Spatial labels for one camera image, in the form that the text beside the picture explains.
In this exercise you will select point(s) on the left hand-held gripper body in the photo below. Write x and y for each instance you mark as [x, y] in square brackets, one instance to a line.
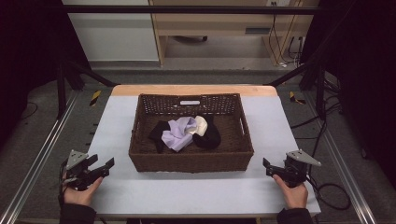
[77, 174]

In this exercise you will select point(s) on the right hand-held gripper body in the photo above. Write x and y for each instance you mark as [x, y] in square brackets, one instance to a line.
[295, 172]

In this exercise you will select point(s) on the person's left hand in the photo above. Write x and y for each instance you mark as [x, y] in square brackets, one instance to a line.
[80, 196]

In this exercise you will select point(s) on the person's right hand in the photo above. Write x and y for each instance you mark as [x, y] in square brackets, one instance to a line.
[295, 196]

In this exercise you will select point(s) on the yellow black floor tape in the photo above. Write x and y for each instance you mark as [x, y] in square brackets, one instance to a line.
[95, 98]
[294, 98]

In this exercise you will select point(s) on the black sock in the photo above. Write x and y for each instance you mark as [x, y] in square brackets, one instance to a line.
[158, 132]
[210, 138]

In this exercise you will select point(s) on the brown wicker basket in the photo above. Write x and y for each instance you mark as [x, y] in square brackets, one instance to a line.
[193, 160]

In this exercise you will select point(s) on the cream cloth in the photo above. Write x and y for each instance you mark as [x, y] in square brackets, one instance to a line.
[200, 125]

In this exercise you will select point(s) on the lavender cloth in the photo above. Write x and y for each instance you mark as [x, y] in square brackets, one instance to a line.
[179, 133]

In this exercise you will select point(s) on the pale blue table mat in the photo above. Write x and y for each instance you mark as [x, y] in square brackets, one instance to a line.
[186, 193]

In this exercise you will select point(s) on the wooden table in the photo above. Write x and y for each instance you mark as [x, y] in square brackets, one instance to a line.
[193, 90]

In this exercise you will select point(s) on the white cabinet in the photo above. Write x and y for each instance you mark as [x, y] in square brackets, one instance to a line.
[115, 34]

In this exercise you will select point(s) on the wooden desk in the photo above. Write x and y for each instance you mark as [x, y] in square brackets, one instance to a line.
[218, 23]

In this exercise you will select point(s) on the aluminium rail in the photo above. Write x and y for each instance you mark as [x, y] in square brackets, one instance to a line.
[37, 161]
[345, 168]

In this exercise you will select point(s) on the black metal frame stand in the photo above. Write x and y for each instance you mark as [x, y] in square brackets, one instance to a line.
[320, 90]
[61, 90]

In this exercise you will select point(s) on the black metal frame bar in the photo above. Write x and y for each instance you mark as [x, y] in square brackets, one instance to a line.
[186, 9]

